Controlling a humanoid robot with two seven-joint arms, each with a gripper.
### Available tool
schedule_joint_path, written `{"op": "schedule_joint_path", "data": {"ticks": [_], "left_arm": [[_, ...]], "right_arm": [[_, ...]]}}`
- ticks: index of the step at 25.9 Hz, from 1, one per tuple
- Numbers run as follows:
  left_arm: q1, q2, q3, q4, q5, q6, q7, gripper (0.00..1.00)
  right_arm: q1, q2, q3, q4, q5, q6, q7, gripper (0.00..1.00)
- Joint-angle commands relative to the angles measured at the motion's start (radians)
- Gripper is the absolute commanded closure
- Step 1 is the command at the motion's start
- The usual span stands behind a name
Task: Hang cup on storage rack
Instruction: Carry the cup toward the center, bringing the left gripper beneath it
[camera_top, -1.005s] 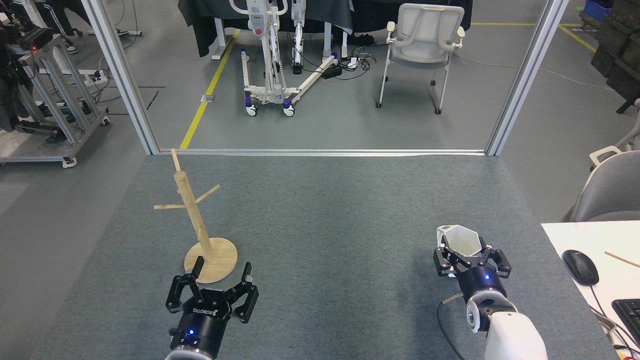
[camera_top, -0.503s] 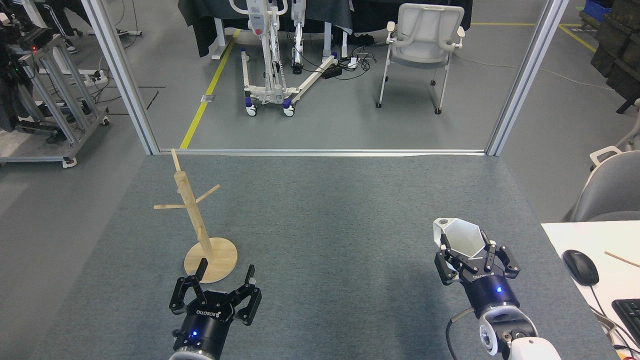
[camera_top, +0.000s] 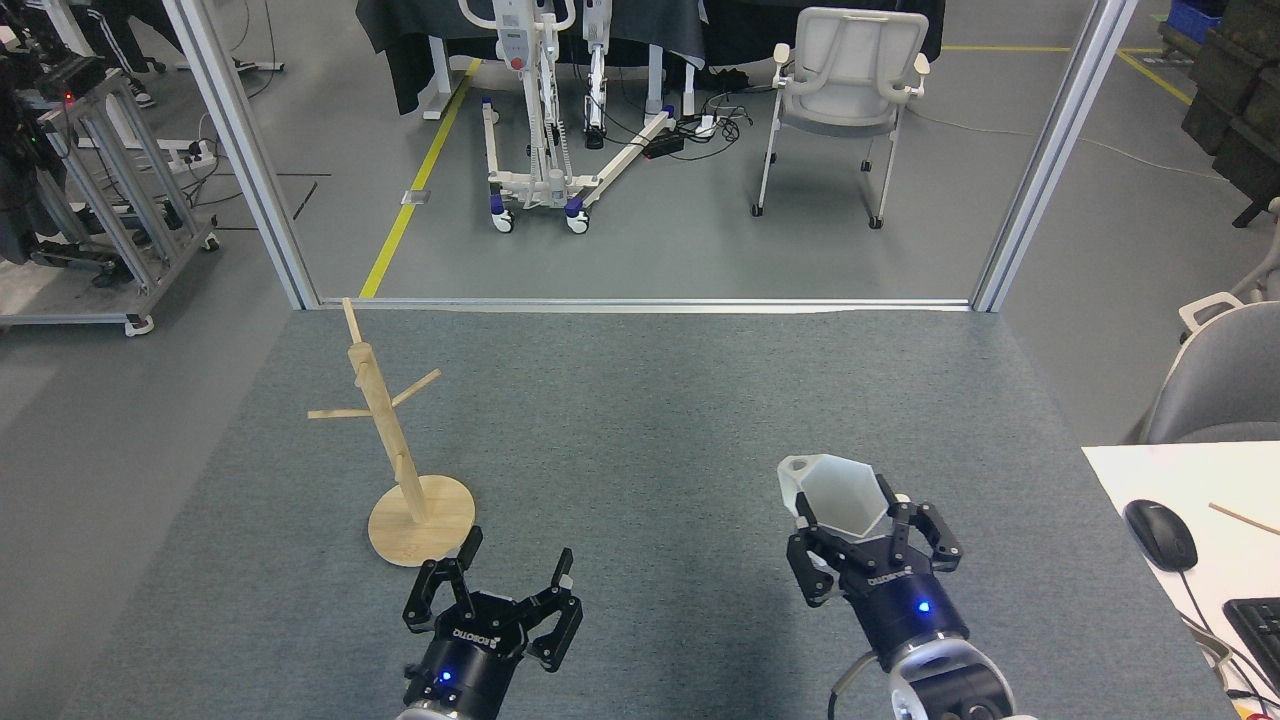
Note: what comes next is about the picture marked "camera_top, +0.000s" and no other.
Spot grey office chair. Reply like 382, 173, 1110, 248
1140, 290, 1280, 444

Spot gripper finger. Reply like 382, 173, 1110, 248
878, 475, 963, 573
402, 526, 484, 634
786, 497, 851, 608
520, 547, 584, 673

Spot black table cloth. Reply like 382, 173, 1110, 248
356, 0, 946, 116

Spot blue plastic bin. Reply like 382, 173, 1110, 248
1167, 0, 1226, 45

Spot black keyboard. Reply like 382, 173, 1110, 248
1223, 597, 1280, 691

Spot silver frame rail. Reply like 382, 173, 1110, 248
318, 297, 976, 314

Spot wooden cup rack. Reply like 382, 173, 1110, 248
307, 297, 477, 568

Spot black computer mouse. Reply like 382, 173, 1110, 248
1124, 499, 1199, 573

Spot white hexagonal cup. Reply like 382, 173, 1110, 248
777, 453, 913, 546

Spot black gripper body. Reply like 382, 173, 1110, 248
402, 590, 531, 719
838, 540, 971, 666

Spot silver frame post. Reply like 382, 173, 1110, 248
160, 0, 321, 311
972, 0, 1141, 313

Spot person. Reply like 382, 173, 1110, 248
75, 0, 166, 109

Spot slim white stand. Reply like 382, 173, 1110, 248
583, 0, 613, 151

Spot thin wooden stick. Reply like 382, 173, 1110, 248
1208, 502, 1280, 536

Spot white wheeled stand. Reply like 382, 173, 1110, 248
458, 0, 679, 235

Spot white desk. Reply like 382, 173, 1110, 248
1082, 441, 1280, 720

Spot black mouse cable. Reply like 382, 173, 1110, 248
1180, 568, 1266, 701

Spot white table leg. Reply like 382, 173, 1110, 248
423, 35, 456, 121
646, 45, 696, 116

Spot white chair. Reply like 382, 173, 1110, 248
752, 7, 931, 230

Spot aluminium frame cart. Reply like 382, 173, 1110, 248
0, 55, 221, 337

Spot dark stacked crates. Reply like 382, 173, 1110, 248
1158, 0, 1280, 229

